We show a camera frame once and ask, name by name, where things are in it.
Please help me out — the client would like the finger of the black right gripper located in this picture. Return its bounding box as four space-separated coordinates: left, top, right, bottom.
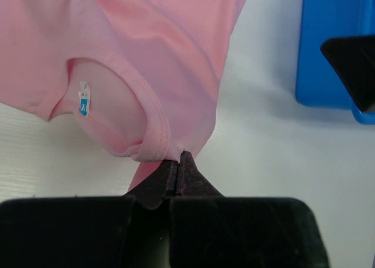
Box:
321 35 374 113

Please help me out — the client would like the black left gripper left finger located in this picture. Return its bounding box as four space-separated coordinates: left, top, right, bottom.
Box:
1 161 178 267

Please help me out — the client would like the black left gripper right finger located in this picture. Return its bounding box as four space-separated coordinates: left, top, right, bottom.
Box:
169 152 330 267

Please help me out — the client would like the pink t-shirt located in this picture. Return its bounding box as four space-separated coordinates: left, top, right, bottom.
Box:
1 0 246 188

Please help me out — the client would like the blue plastic bin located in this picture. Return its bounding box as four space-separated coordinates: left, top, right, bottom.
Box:
295 0 374 125

